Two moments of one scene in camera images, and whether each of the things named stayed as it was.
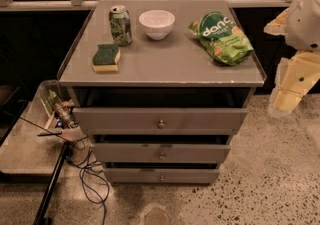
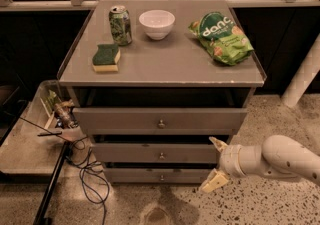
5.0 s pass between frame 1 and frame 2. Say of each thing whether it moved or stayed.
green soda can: stayed
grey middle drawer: stayed
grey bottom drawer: stayed
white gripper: moved
